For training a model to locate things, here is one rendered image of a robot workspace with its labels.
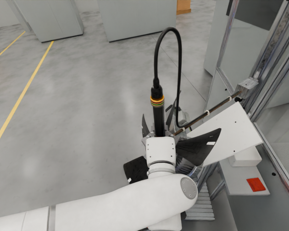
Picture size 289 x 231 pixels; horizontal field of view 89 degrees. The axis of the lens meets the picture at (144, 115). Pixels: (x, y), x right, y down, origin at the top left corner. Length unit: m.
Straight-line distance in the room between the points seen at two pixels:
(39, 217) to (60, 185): 2.10
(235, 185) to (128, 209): 0.97
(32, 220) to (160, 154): 0.33
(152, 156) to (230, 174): 0.85
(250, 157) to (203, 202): 0.91
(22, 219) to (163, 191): 0.25
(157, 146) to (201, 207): 1.49
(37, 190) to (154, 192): 2.36
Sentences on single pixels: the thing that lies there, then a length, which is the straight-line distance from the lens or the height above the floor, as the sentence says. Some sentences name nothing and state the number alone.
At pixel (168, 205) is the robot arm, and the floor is 1.61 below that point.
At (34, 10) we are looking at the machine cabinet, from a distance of 7.82.
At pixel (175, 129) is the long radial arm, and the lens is 1.02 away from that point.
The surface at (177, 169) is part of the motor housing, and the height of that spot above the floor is 1.10.
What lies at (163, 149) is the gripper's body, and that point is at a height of 1.51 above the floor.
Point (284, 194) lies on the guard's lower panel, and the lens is 1.26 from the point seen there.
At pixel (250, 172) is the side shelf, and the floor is 0.86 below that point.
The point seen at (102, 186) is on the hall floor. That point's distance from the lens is 2.18.
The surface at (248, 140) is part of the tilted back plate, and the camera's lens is 0.83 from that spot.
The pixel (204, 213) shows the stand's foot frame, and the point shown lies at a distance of 1.93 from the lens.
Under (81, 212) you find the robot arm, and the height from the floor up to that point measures 1.63.
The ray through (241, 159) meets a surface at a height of 0.97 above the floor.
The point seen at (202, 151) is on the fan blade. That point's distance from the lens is 0.63.
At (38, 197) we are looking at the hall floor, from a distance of 2.57.
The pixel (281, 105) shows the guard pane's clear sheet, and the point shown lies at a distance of 1.18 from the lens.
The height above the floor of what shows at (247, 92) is 1.39.
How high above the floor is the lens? 1.94
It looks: 47 degrees down
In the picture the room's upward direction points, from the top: 9 degrees counter-clockwise
